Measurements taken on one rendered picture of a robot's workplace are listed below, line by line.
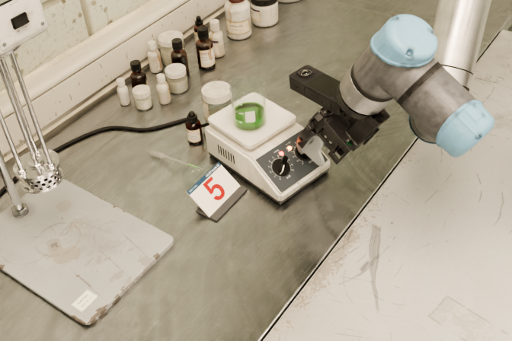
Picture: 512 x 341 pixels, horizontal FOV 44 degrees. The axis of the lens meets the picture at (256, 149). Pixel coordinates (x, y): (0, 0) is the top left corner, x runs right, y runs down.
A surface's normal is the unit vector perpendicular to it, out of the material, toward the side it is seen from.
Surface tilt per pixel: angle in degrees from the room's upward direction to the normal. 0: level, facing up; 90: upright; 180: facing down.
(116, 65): 90
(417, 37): 30
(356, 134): 90
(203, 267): 0
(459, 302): 0
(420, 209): 0
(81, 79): 90
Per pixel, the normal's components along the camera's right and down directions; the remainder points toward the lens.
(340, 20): -0.05, -0.77
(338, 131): 0.29, -0.44
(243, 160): -0.73, 0.47
